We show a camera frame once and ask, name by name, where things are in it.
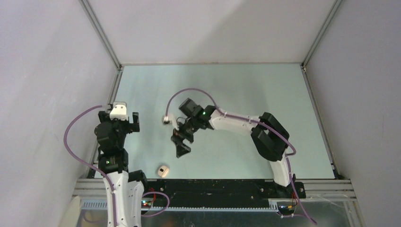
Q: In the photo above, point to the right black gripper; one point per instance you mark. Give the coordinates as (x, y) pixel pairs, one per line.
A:
(178, 138)

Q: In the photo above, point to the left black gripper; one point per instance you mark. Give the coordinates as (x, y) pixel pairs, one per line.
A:
(133, 127)

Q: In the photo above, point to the white earbud charging case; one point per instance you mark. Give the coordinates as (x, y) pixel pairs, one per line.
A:
(163, 171)

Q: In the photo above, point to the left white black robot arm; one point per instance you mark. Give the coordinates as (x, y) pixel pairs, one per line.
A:
(124, 189)

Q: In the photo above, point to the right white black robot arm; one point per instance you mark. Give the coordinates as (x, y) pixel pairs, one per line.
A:
(268, 135)

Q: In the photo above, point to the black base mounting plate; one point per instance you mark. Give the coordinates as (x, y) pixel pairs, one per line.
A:
(223, 193)

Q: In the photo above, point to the left controller board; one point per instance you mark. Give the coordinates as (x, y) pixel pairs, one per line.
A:
(146, 204)

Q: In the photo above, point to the controller board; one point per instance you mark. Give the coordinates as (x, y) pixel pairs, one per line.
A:
(286, 211)
(146, 204)

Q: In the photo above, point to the right controller board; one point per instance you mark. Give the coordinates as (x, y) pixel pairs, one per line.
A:
(286, 211)

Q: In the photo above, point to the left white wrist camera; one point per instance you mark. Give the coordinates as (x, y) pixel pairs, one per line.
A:
(119, 111)

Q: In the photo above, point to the white slotted cable duct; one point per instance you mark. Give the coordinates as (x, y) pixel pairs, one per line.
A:
(102, 205)

